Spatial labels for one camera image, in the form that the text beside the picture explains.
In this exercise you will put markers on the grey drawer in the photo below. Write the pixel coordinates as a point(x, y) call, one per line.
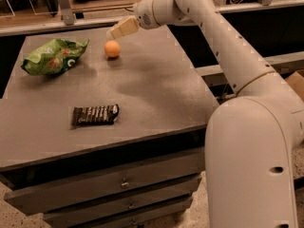
point(65, 193)
point(126, 201)
point(139, 216)

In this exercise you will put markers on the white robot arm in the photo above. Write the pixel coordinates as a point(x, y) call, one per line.
point(250, 138)

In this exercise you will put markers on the grey drawer cabinet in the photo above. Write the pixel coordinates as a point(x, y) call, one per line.
point(109, 143)

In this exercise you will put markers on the middle grey drawer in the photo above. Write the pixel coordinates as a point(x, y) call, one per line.
point(126, 201)

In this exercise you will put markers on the green chip bag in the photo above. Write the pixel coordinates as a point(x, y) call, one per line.
point(55, 57)

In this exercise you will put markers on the orange fruit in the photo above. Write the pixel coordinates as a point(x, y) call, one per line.
point(112, 49)

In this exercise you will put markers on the cardboard box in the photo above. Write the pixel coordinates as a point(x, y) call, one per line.
point(296, 82)

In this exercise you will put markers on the grey metal railing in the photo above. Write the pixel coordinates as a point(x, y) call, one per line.
point(96, 12)

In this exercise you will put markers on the top grey drawer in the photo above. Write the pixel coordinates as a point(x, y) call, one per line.
point(65, 193)

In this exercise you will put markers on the bottom grey drawer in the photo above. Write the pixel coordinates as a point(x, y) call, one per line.
point(139, 216)

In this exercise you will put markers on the dark chocolate rxbar wrapper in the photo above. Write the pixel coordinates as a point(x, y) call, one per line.
point(95, 115)

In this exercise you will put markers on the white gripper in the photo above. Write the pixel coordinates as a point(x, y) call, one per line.
point(143, 15)

